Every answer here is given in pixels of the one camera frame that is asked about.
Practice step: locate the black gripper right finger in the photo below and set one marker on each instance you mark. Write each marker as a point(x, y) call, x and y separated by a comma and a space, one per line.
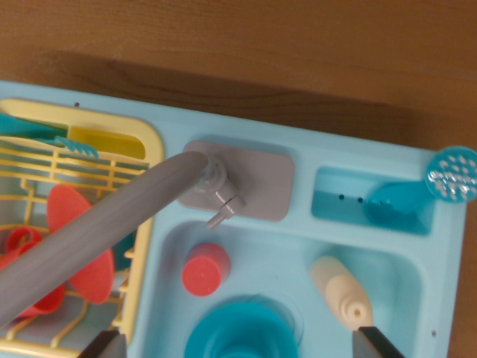
point(372, 347)

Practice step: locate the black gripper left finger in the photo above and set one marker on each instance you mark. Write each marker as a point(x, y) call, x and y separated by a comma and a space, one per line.
point(108, 347)

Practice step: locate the cream detergent bottle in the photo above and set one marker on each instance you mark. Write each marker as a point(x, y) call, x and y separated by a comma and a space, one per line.
point(335, 283)

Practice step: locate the light blue toy sink unit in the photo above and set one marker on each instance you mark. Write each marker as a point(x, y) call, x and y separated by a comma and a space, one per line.
point(305, 232)

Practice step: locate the teal plate standing in rack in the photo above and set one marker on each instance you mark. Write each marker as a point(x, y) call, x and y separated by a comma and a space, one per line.
point(123, 250)

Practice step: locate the teal toy plate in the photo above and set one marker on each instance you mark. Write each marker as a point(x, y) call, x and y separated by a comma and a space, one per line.
point(208, 335)

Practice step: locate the grey toy faucet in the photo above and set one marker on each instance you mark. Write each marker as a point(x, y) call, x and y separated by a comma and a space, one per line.
point(93, 231)

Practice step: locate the red toy tumbler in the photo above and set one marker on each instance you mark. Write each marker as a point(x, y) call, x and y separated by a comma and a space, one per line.
point(201, 276)

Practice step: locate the red toy plate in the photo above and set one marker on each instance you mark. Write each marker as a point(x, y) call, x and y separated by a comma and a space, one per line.
point(63, 205)

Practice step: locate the teal slotted spoon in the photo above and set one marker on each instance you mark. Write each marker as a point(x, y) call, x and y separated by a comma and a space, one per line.
point(395, 197)

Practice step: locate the yellow plastic dish rack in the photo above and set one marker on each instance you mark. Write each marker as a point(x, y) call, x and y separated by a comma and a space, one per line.
point(156, 149)

